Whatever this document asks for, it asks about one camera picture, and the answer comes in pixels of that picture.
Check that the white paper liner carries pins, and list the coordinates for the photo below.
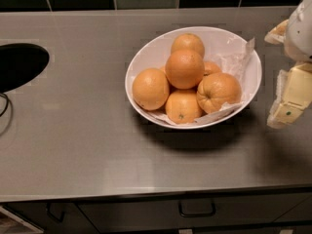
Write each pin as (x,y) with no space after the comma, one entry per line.
(236,65)

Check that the small hidden orange right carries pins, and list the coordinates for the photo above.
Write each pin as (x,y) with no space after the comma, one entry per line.
(211,68)

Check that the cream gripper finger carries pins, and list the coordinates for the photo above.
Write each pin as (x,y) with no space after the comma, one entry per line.
(293,95)
(277,34)

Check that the black round object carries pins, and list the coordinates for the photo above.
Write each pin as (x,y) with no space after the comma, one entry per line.
(20,63)

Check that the left drawer with handle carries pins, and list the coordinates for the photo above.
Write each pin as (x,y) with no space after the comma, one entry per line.
(53,218)

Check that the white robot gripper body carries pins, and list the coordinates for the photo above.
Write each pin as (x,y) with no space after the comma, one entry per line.
(300,33)

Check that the drawer with handle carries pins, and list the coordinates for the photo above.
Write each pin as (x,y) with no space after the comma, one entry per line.
(186,213)
(53,218)

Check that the centre drawer with handle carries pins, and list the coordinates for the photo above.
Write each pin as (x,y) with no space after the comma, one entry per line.
(186,213)

